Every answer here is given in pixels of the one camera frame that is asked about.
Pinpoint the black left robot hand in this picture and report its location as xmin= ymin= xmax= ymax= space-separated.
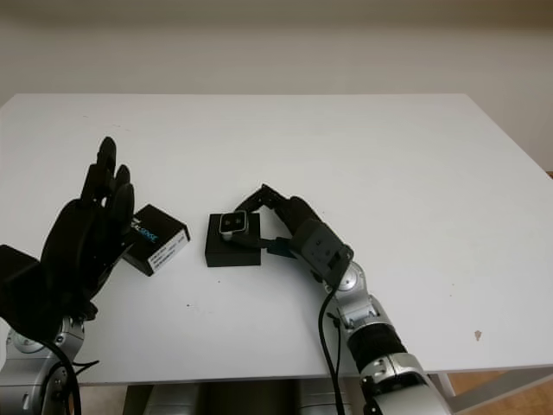
xmin=41 ymin=137 xmax=137 ymax=320

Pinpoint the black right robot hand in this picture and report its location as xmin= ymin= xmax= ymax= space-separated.
xmin=232 ymin=184 xmax=321 ymax=257

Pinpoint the small silver camera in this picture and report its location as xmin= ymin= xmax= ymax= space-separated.
xmin=218 ymin=211 xmax=250 ymax=241

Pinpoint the black printed box lid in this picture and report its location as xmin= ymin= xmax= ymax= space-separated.
xmin=120 ymin=205 xmax=192 ymax=278

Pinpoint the silver left robot thigh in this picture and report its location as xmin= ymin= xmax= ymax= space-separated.
xmin=142 ymin=380 xmax=209 ymax=415

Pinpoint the silver robot thigh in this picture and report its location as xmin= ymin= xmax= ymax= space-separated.
xmin=297 ymin=378 xmax=347 ymax=415
xmin=142 ymin=380 xmax=209 ymax=415

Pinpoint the silver right robot thigh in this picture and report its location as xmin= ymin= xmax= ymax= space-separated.
xmin=297 ymin=378 xmax=347 ymax=415

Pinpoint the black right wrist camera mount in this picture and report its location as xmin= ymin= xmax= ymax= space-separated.
xmin=287 ymin=218 xmax=353 ymax=290

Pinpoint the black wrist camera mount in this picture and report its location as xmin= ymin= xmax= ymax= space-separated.
xmin=0 ymin=244 xmax=67 ymax=343
xmin=287 ymin=218 xmax=353 ymax=290

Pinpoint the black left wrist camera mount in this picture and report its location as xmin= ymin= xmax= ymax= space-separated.
xmin=0 ymin=244 xmax=67 ymax=343

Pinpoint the black camera box base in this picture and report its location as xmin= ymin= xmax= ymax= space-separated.
xmin=203 ymin=213 xmax=263 ymax=269

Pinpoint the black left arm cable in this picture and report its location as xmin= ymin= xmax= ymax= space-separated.
xmin=42 ymin=341 xmax=101 ymax=415

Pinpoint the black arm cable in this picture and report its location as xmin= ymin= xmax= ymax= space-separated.
xmin=318 ymin=284 xmax=347 ymax=415
xmin=42 ymin=341 xmax=101 ymax=415

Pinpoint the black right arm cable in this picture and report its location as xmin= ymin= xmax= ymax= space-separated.
xmin=318 ymin=284 xmax=347 ymax=415

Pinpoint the white table leg frame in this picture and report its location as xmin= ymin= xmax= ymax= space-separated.
xmin=427 ymin=367 xmax=553 ymax=412

